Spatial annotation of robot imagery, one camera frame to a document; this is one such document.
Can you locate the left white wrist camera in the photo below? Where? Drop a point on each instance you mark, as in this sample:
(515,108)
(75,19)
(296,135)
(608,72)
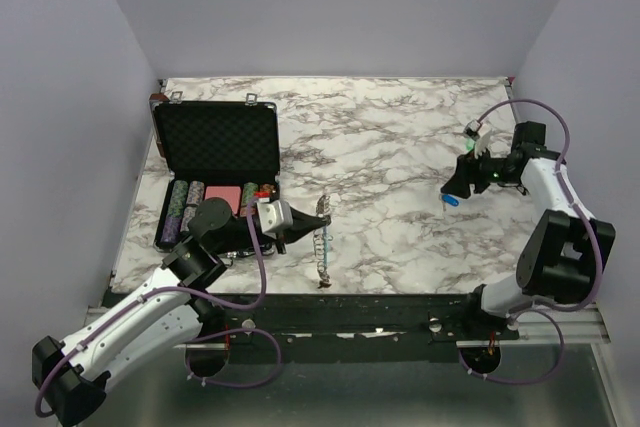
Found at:
(274,217)

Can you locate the black poker chip case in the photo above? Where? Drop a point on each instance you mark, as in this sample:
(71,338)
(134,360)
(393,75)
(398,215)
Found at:
(221,143)

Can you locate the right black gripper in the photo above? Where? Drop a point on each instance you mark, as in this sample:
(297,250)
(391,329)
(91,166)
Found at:
(467,172)

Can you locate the blue tagged key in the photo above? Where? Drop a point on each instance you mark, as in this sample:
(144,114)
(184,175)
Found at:
(448,200)

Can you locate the aluminium rail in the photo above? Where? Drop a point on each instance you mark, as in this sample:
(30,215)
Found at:
(582,328)

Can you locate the pink playing card deck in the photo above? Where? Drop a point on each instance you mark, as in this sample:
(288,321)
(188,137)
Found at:
(231,194)

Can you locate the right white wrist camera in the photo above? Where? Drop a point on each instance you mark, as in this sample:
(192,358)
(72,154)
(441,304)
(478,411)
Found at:
(478,136)

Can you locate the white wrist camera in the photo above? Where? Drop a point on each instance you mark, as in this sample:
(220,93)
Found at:
(478,136)
(274,217)

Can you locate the green poker chip stack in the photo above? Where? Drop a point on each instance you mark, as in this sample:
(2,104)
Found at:
(248,192)

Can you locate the purple poker chip stack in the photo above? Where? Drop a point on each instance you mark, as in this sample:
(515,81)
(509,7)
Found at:
(184,198)

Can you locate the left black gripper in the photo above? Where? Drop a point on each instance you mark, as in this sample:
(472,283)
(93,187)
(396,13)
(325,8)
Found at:
(302,224)

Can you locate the orange poker chip stack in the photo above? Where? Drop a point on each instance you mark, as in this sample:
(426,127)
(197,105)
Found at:
(267,190)

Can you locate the grey blue spiral keyring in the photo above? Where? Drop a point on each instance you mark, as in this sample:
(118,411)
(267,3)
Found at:
(321,242)

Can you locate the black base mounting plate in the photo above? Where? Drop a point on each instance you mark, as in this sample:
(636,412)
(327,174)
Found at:
(325,329)

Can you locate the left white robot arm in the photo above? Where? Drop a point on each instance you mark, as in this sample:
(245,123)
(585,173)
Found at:
(71,374)

